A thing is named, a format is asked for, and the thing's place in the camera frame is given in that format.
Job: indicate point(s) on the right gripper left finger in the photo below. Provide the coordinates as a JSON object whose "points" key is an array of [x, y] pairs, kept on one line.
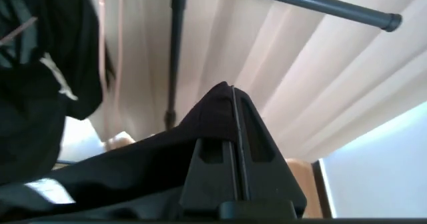
{"points": [[207, 184]]}

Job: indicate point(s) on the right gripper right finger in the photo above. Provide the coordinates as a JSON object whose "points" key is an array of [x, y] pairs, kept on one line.
{"points": [[273, 184]]}

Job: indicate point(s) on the pink clothes hanger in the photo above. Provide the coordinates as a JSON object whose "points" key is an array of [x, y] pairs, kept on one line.
{"points": [[20, 30], [101, 34]]}

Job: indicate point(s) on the black knitted garment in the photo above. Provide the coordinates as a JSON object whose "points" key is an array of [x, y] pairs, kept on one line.
{"points": [[26, 117]]}

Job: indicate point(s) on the black clothes rack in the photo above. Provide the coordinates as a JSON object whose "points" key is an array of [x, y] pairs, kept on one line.
{"points": [[300, 0]]}

